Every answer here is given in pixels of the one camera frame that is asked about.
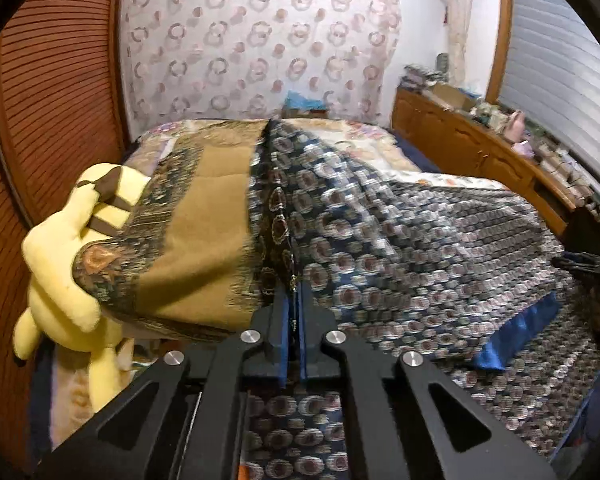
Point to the cream window curtain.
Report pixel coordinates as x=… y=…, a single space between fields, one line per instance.
x=457 y=25

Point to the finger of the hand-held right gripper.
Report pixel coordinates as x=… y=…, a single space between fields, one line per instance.
x=577 y=263

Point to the yellow plush toy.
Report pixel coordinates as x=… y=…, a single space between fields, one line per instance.
x=60 y=270

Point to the open cardboard box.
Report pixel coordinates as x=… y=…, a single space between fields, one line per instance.
x=452 y=96

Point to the long wooden cabinet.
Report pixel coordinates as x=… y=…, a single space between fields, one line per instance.
x=470 y=145

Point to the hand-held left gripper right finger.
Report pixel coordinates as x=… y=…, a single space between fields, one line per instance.
x=305 y=330

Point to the small desk fan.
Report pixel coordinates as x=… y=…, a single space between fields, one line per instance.
x=442 y=62

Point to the dark patterned satin shirt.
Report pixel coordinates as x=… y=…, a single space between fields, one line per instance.
x=405 y=240

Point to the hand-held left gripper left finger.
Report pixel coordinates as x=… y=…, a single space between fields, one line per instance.
x=280 y=330

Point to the navy bed cover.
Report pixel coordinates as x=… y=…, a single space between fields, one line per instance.
x=415 y=155

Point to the floral quilt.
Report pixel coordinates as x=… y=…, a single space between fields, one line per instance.
x=360 y=140

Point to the brown patterned blanket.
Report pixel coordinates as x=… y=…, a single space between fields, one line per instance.
x=200 y=240

